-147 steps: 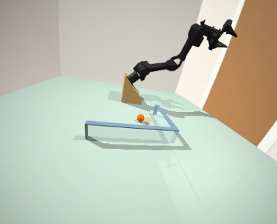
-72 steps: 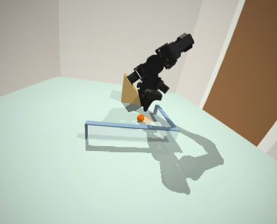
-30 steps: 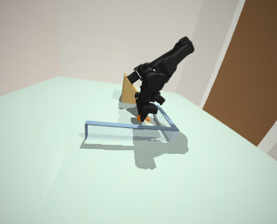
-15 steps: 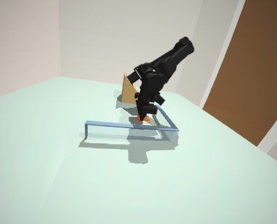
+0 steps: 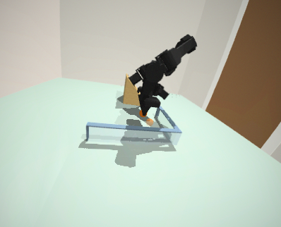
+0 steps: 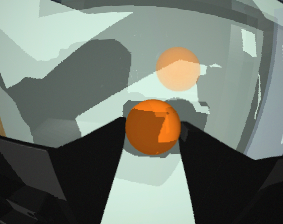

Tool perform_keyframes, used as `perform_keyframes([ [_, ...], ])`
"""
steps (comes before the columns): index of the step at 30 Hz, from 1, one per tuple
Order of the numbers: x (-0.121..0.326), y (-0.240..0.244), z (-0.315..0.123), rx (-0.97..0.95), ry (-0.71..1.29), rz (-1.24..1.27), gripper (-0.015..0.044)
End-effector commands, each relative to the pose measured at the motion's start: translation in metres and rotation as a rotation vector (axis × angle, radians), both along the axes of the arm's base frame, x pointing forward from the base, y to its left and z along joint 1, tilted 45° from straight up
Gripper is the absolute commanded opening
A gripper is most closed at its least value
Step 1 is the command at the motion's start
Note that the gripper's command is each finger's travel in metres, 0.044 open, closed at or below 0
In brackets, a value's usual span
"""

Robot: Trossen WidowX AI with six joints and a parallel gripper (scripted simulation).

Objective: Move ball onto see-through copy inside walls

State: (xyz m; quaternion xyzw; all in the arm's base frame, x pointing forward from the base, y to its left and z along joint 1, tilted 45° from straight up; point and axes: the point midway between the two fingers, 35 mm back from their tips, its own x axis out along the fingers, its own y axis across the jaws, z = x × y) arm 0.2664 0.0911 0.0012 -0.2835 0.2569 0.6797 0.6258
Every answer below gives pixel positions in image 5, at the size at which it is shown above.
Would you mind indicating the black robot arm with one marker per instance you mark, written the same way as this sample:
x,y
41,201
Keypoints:
x,y
165,64

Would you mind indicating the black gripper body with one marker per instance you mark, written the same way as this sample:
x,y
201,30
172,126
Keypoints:
x,y
147,91

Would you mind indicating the clear low l-shaped wall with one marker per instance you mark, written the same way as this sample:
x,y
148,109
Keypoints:
x,y
137,137

